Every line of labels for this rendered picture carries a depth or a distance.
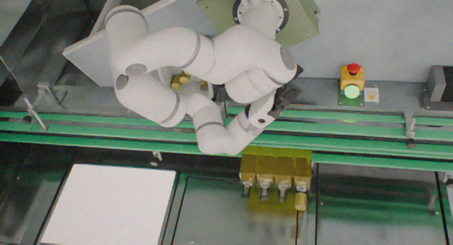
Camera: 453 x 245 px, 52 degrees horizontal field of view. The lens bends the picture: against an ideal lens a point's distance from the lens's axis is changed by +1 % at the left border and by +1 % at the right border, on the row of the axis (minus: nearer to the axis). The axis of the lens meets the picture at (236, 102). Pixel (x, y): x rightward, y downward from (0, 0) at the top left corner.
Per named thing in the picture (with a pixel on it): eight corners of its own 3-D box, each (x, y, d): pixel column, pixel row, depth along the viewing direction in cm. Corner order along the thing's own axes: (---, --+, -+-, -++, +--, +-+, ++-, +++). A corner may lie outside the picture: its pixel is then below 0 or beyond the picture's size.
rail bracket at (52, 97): (57, 93, 179) (32, 140, 164) (39, 62, 166) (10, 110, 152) (69, 93, 178) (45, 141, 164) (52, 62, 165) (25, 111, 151)
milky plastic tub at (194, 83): (171, 80, 168) (165, 98, 163) (158, 33, 151) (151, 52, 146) (218, 82, 166) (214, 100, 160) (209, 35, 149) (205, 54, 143)
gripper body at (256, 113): (239, 123, 113) (268, 95, 106) (244, 99, 121) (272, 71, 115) (263, 139, 114) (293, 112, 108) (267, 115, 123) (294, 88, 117)
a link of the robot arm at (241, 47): (173, 41, 101) (224, 2, 92) (248, 78, 116) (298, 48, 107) (174, 77, 96) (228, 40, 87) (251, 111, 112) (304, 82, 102)
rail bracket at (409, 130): (399, 113, 147) (403, 148, 138) (403, 98, 141) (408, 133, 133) (413, 114, 146) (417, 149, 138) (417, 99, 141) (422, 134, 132)
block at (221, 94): (220, 105, 165) (216, 120, 161) (217, 87, 158) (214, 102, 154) (230, 105, 165) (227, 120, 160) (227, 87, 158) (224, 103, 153)
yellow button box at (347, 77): (339, 78, 156) (340, 95, 151) (341, 62, 150) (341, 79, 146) (361, 79, 155) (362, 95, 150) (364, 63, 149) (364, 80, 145)
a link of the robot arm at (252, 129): (234, 127, 114) (241, 121, 112) (239, 107, 121) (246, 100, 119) (258, 144, 115) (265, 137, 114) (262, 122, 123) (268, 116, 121)
